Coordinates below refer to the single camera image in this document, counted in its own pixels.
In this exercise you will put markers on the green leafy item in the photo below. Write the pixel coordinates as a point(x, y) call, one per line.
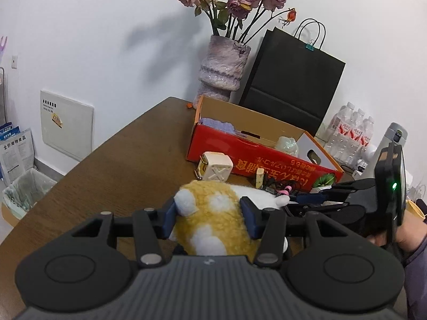
point(325, 180)

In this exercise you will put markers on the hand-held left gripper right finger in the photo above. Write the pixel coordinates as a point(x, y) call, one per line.
point(250, 220)

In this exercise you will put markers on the white wall socket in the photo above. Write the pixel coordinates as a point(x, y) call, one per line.
point(13, 62)

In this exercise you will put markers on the clear plastic cup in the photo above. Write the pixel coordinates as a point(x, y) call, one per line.
point(323, 133)

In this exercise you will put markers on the yellow and white plush toy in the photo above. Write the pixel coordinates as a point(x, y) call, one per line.
point(213, 226)

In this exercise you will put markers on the green binder clip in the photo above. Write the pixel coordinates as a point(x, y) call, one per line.
point(310, 46)

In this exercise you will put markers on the black paper bag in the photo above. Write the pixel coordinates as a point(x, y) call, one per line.
point(293, 83)

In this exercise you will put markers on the white wall panel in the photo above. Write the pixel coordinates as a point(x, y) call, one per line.
point(66, 123)

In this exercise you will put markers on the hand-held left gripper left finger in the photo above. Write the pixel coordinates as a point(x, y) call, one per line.
point(168, 221)

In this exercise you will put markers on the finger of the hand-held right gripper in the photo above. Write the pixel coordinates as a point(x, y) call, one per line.
point(357, 185)
point(333, 212)

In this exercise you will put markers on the white cube charger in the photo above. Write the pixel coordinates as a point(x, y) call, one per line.
point(216, 170)

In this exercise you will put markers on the stack of printed brochures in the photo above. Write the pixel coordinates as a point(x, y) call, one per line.
point(15, 156)

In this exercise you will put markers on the lined cardboard trash bin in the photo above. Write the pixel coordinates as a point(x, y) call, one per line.
point(23, 193)

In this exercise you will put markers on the pack of water bottles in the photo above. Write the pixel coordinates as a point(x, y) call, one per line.
point(350, 133)

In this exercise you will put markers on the small yellowish block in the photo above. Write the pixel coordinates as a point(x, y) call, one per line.
point(259, 178)

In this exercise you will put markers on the white thermos flask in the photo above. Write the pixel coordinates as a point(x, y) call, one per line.
point(395, 133)

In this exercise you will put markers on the yellow mug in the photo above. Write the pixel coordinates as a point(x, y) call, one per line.
point(415, 208)

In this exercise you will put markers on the mottled purple ceramic vase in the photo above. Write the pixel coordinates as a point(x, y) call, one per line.
point(222, 63)

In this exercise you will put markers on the red cardboard box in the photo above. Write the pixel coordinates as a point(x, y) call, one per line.
point(227, 146)

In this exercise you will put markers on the wooden desktop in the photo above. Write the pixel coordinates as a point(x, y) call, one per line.
point(126, 160)

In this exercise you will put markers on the pale green round item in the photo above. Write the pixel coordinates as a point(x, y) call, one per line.
point(287, 145)

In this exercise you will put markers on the person's right forearm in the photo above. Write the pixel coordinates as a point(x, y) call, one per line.
point(417, 266)

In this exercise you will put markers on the purple cloth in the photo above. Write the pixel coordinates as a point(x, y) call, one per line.
point(220, 126)

